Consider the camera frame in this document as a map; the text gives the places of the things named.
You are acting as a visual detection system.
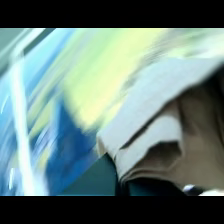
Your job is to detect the beige garment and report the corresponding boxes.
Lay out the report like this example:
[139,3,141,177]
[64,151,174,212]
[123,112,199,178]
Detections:
[95,55,224,196]

